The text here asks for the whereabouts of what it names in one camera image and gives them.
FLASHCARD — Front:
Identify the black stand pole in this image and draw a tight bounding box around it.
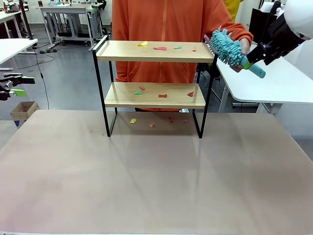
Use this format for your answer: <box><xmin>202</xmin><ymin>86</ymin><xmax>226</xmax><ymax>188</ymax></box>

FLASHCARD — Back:
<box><xmin>18</xmin><ymin>0</ymin><xmax>34</xmax><ymax>40</ymax></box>

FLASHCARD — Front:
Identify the grey metal desk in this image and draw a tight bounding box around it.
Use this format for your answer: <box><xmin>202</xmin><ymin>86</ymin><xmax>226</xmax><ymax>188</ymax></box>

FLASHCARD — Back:
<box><xmin>39</xmin><ymin>3</ymin><xmax>103</xmax><ymax>48</ymax></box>

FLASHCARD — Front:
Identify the white side table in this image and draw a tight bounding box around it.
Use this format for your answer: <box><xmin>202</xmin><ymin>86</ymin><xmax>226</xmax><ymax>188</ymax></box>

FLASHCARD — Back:
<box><xmin>0</xmin><ymin>38</ymin><xmax>39</xmax><ymax>66</ymax></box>

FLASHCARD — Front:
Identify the two-tier wood shelf black frame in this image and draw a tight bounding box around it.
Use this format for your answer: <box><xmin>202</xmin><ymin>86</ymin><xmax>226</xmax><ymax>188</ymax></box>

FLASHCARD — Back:
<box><xmin>92</xmin><ymin>35</ymin><xmax>219</xmax><ymax>139</ymax></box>

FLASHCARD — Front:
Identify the person torso orange hoodie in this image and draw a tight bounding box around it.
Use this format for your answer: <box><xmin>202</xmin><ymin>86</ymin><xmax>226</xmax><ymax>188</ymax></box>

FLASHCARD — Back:
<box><xmin>112</xmin><ymin>0</ymin><xmax>235</xmax><ymax>112</ymax></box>

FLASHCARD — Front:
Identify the white desk dark panel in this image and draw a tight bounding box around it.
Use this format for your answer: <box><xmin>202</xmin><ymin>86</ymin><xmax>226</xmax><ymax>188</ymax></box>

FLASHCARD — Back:
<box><xmin>0</xmin><ymin>9</ymin><xmax>27</xmax><ymax>39</ymax></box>

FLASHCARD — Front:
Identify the large white table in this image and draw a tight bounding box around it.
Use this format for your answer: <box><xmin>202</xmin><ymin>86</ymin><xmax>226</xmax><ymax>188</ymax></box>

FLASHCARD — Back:
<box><xmin>216</xmin><ymin>44</ymin><xmax>313</xmax><ymax>116</ymax></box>

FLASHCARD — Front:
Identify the black floor cable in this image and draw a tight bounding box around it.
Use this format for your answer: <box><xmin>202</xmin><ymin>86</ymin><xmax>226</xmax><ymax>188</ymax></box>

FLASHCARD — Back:
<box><xmin>32</xmin><ymin>45</ymin><xmax>56</xmax><ymax>110</ymax></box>

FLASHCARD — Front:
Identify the person in yellow top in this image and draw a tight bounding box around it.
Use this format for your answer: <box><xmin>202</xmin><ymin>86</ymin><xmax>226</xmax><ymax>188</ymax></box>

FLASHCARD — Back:
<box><xmin>223</xmin><ymin>0</ymin><xmax>245</xmax><ymax>23</ymax></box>

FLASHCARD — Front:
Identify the person left hand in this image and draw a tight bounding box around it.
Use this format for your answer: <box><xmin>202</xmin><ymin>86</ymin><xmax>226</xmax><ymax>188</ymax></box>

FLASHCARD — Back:
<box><xmin>240</xmin><ymin>39</ymin><xmax>251</xmax><ymax>55</ymax></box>

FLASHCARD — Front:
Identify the black monitor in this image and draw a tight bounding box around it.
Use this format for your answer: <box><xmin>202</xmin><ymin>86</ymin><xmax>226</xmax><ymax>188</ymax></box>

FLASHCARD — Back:
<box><xmin>248</xmin><ymin>8</ymin><xmax>278</xmax><ymax>34</ymax></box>

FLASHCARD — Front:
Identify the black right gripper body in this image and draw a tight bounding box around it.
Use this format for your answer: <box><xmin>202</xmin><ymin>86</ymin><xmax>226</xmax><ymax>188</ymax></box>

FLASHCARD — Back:
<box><xmin>264</xmin><ymin>13</ymin><xmax>308</xmax><ymax>58</ymax></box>

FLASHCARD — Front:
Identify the teal microfiber duster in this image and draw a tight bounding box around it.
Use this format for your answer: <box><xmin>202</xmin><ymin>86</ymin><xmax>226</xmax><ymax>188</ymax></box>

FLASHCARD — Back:
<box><xmin>210</xmin><ymin>25</ymin><xmax>267</xmax><ymax>79</ymax></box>

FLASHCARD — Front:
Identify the person left forearm orange sleeve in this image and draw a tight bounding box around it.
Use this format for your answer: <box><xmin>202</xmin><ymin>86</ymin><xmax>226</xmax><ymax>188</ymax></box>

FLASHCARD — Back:
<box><xmin>205</xmin><ymin>22</ymin><xmax>254</xmax><ymax>51</ymax></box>

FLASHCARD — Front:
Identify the cardboard box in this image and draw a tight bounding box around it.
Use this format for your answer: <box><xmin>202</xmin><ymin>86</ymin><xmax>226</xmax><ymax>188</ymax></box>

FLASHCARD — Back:
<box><xmin>10</xmin><ymin>101</ymin><xmax>40</xmax><ymax>122</ymax></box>

